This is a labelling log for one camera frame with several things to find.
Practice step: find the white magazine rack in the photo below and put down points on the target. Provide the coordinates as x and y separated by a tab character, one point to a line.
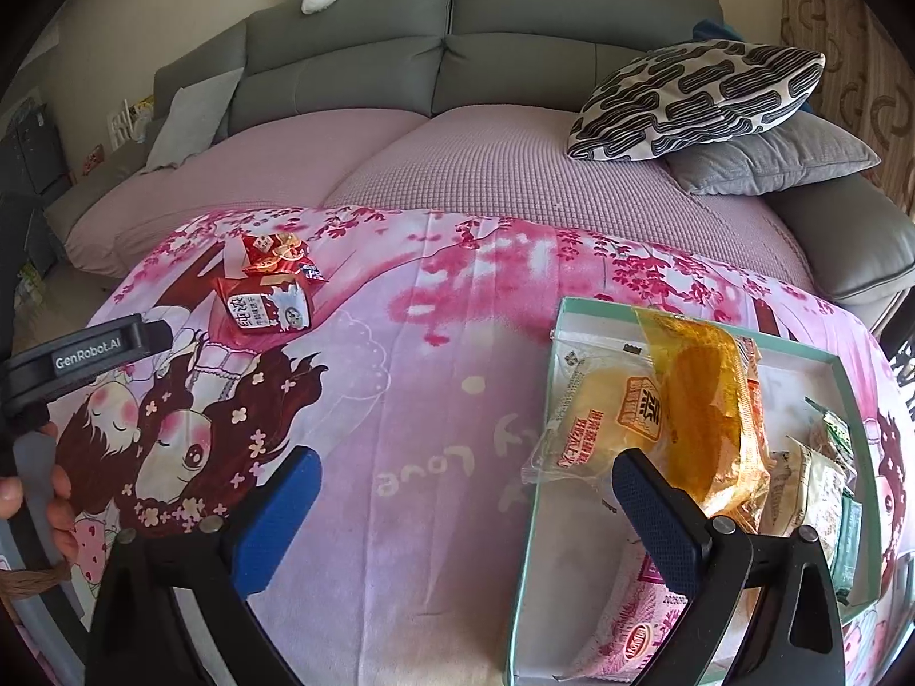
130	121

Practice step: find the grey sofa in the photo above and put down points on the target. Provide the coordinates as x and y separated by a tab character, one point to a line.
432	56

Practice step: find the pink cartoon tablecloth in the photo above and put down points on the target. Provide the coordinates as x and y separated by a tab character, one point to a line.
421	384

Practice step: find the red white snack packet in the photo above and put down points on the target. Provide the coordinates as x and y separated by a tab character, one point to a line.
274	303

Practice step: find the pink bread snack packet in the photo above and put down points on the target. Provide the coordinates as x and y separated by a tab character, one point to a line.
637	618

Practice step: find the light grey cushion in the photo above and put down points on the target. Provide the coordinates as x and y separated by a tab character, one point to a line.
194	117

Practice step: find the patterned beige curtain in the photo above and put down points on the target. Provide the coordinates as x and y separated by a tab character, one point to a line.
867	85

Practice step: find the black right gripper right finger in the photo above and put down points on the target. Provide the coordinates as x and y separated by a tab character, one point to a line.
794	636

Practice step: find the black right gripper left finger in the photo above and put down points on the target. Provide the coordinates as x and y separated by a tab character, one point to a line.
175	610

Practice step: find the green milk biscuit packet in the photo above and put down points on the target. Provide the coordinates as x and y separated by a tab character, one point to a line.
831	438

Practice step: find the black white patterned cushion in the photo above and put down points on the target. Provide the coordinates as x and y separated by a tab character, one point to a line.
693	94

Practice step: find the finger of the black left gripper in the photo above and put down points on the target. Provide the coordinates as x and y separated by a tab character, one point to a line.
78	360

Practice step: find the teal white cardboard tray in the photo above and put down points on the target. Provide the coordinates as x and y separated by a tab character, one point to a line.
574	545

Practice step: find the red orange snack packet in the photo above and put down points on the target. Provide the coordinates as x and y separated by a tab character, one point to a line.
279	253

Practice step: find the steamed cake clear packet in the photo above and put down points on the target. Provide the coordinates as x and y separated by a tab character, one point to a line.
611	403

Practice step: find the pink sofa cover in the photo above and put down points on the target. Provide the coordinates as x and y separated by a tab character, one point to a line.
487	160

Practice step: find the dark green snack packet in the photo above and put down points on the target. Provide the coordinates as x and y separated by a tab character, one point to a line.
846	550

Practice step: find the orange yellow cake packet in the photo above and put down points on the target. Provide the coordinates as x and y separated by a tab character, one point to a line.
713	449

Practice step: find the pale green small snack packet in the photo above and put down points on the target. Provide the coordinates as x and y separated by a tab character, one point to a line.
806	489

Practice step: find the person's left hand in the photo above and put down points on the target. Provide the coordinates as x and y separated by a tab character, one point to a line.
37	485

